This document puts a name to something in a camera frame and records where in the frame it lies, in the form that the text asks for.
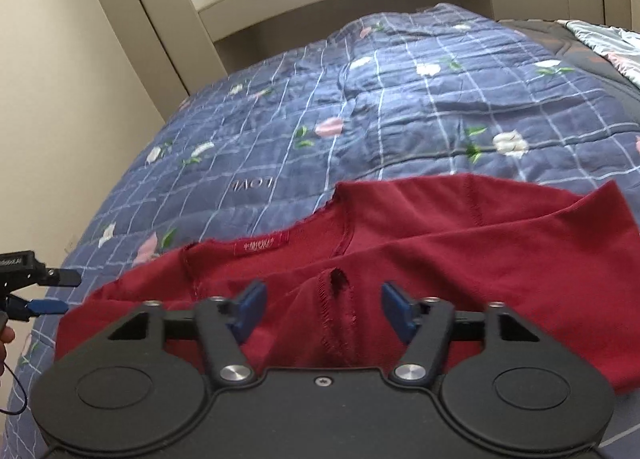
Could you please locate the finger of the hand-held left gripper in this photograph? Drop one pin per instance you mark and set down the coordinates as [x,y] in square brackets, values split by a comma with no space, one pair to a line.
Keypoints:
[62,277]
[47,307]

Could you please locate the red shirt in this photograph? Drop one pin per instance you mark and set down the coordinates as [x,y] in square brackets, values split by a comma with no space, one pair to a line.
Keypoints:
[450,249]

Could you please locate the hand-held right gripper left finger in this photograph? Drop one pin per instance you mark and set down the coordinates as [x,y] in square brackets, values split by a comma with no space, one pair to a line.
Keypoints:
[249,308]

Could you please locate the light blue floral cloth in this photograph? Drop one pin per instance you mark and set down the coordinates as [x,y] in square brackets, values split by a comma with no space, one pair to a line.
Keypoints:
[607,46]

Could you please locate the blue checked floral quilt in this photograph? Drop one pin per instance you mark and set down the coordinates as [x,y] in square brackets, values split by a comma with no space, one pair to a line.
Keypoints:
[400,114]

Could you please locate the person's left hand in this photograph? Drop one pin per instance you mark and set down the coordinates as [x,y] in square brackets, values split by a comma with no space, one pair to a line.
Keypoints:
[6,339]

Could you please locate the dark grey quilted mattress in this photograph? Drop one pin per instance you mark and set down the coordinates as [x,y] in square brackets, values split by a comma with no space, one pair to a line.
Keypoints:
[547,36]

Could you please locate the beige headboard shelf unit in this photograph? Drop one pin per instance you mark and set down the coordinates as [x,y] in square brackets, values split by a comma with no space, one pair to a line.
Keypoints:
[280,4]

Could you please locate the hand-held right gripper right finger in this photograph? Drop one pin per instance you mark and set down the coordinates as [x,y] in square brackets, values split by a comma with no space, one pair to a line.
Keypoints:
[400,311]

